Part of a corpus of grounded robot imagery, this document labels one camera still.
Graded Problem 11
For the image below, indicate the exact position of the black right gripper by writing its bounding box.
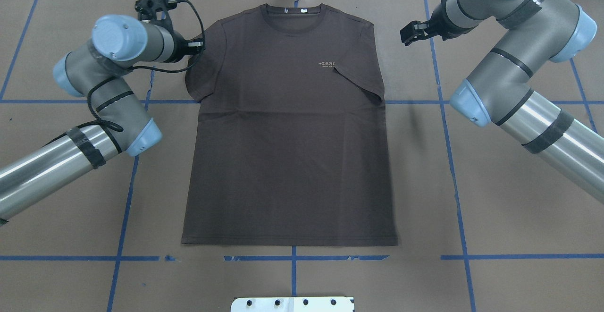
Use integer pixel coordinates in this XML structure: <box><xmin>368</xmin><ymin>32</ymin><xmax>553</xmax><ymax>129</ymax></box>
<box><xmin>400</xmin><ymin>5</ymin><xmax>465</xmax><ymax>46</ymax></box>

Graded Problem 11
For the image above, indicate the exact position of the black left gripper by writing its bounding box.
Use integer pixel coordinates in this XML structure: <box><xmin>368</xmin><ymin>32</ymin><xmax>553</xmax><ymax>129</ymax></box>
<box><xmin>170</xmin><ymin>32</ymin><xmax>204</xmax><ymax>63</ymax></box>

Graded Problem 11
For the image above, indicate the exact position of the brown t-shirt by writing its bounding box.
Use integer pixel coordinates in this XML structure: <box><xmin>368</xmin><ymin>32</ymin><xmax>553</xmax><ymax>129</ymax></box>
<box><xmin>181</xmin><ymin>4</ymin><xmax>398</xmax><ymax>247</ymax></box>

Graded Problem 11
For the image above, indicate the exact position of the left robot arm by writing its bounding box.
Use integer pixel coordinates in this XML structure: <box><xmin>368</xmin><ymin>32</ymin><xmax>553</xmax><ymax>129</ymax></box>
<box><xmin>1</xmin><ymin>14</ymin><xmax>205</xmax><ymax>225</ymax></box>

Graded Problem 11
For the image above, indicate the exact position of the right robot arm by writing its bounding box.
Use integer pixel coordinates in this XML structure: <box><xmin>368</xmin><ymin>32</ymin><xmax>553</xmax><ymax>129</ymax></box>
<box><xmin>400</xmin><ymin>0</ymin><xmax>604</xmax><ymax>202</ymax></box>

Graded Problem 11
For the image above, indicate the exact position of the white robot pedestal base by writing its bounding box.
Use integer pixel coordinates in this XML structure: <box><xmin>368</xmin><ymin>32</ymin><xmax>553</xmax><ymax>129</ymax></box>
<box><xmin>230</xmin><ymin>296</ymin><xmax>356</xmax><ymax>312</ymax></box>

